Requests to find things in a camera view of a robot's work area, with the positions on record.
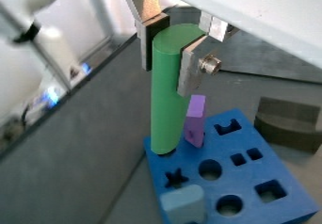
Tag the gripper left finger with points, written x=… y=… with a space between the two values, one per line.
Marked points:
x=150 y=22

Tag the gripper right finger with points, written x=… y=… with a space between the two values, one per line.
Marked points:
x=200 y=54

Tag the green oval cylinder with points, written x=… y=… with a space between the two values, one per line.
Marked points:
x=169 y=105

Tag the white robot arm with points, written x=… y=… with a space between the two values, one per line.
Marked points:
x=19 y=26

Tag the purple pentagon peg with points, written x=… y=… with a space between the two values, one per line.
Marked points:
x=194 y=121

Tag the blue shape-sorter block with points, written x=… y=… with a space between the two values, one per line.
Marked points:
x=248 y=185

